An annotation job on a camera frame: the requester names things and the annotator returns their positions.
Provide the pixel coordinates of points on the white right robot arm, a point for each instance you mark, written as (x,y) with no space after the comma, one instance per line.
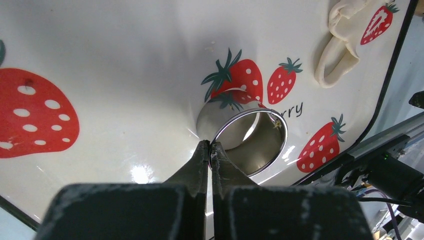
(376,161)

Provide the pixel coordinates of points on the white strawberry print tray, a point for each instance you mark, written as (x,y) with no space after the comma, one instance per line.
(109,91)

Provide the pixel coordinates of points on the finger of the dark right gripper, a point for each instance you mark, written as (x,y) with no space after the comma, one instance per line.
(417,100)

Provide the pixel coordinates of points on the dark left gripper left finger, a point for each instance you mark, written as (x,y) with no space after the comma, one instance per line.
(172,210)

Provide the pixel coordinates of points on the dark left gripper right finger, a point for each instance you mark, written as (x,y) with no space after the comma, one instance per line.
(244,210)

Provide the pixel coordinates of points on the white dough piece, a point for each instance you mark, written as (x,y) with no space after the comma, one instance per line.
(352,23)

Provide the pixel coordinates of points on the round steel dough cutter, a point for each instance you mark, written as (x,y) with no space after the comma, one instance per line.
(252,135)

